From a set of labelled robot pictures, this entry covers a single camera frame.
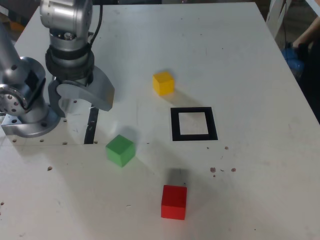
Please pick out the black tape square outline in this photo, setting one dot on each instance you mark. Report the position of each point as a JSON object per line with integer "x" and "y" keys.
{"x": 175, "y": 125}

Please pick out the black tape strip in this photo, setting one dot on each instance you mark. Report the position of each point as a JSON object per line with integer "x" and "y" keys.
{"x": 90, "y": 127}

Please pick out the white frame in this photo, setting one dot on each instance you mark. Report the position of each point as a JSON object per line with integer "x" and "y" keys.
{"x": 275, "y": 17}

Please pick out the red cube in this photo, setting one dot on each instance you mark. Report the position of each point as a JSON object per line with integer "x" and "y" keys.
{"x": 173, "y": 202}

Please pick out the yellow cube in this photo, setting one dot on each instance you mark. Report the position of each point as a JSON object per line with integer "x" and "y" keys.
{"x": 163, "y": 83}

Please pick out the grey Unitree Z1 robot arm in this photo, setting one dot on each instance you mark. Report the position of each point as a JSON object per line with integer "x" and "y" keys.
{"x": 62, "y": 15}

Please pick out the green cube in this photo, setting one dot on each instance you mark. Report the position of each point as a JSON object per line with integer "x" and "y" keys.
{"x": 120, "y": 150}

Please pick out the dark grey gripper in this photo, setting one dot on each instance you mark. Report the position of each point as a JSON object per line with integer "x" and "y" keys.
{"x": 76, "y": 80}

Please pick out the brown cardboard box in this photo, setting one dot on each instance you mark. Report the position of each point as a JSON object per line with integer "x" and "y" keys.
{"x": 12, "y": 25}

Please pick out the person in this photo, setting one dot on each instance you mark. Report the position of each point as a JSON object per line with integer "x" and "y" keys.
{"x": 310, "y": 75}

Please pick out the blue object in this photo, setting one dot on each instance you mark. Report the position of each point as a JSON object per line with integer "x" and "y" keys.
{"x": 292, "y": 60}

